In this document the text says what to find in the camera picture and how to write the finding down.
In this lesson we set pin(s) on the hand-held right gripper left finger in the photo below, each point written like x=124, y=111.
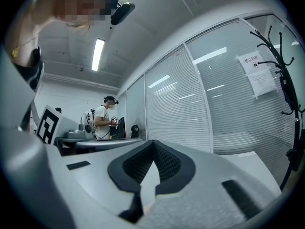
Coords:
x=95, y=166

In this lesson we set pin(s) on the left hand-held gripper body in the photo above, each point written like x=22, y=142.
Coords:
x=47, y=125

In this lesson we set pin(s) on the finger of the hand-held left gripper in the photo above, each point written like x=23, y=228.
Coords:
x=107, y=143

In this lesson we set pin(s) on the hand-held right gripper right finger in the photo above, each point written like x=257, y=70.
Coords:
x=209, y=175

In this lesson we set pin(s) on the white black backpack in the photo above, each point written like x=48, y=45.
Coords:
x=88, y=123

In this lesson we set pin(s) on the black office chair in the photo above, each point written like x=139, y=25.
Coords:
x=135, y=130

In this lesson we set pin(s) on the grey table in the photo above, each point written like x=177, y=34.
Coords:
x=250, y=166

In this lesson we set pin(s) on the person's body in grey top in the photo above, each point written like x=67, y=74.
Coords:
x=26, y=85

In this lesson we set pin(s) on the long ceiling light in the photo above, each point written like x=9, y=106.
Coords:
x=98, y=55

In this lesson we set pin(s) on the white paper notice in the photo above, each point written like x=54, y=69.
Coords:
x=262, y=85
x=249, y=63

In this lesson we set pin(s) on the black coat rack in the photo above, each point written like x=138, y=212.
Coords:
x=289, y=92

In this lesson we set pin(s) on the black head-mounted camera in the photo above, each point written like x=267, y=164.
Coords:
x=122, y=12

